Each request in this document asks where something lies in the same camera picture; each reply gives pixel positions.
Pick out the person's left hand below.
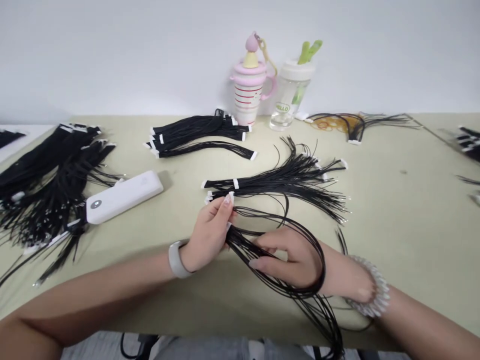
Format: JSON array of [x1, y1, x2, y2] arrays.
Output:
[[183, 192, 239, 273]]

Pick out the person's right hand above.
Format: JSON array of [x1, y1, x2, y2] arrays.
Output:
[[249, 228, 332, 297]]

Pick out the looped black wire bundle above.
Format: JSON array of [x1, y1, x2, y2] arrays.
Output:
[[204, 190, 350, 357]]

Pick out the pale green table mat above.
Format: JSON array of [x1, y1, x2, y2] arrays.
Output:
[[0, 111, 480, 353]]

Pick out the white power bank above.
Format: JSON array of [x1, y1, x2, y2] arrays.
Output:
[[85, 170, 165, 226]]

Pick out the pile of yellow rubber bands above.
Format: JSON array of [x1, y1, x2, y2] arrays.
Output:
[[311, 115, 362, 133]]

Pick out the pink striped drink bottle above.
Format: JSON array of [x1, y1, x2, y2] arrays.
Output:
[[229, 31, 280, 127]]

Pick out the clear bottle with green lid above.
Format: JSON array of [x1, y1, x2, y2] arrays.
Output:
[[269, 40, 324, 132]]

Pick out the fanned pile of black wires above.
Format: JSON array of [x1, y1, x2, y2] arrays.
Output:
[[201, 135, 356, 226]]

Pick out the neat pile of wire harnesses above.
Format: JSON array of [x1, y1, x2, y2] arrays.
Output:
[[142, 108, 260, 161]]

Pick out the small black wire bunch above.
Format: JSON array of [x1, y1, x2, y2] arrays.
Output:
[[306, 111, 423, 147]]

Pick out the large heap of wire harnesses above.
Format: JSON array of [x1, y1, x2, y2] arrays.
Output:
[[0, 122, 125, 290]]

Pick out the black wire harnesses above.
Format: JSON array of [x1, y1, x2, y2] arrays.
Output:
[[455, 173, 480, 208], [0, 128, 27, 150], [437, 125, 480, 163]]

